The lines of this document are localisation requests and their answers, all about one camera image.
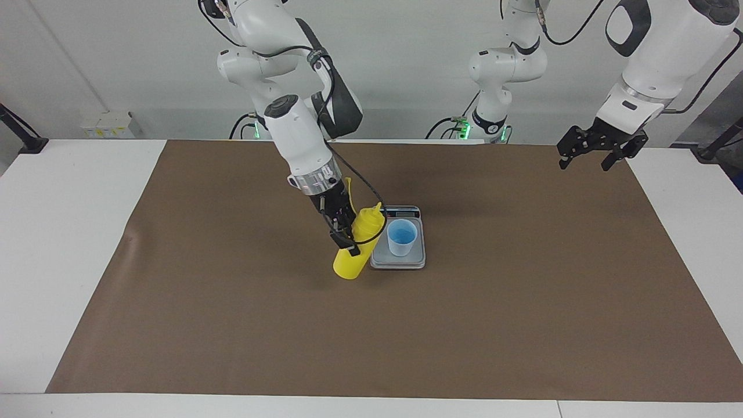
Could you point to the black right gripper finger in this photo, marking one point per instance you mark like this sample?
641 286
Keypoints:
347 239

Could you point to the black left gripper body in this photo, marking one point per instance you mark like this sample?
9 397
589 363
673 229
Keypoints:
612 139

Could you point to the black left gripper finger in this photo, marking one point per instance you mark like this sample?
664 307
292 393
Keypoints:
574 142
627 152

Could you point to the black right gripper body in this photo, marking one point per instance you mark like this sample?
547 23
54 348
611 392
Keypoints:
334 206

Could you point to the yellow squeeze bottle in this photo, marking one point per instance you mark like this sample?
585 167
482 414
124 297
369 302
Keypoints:
351 266

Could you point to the blue plastic cup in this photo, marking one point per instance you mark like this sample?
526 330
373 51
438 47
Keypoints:
401 248

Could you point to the silver digital kitchen scale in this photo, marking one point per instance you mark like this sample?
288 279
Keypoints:
415 261

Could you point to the black clamp stand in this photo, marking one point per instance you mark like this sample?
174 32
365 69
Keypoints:
23 136
717 145

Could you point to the brown table mat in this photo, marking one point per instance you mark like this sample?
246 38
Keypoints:
232 325

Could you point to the white wall socket box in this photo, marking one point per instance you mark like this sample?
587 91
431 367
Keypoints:
107 125

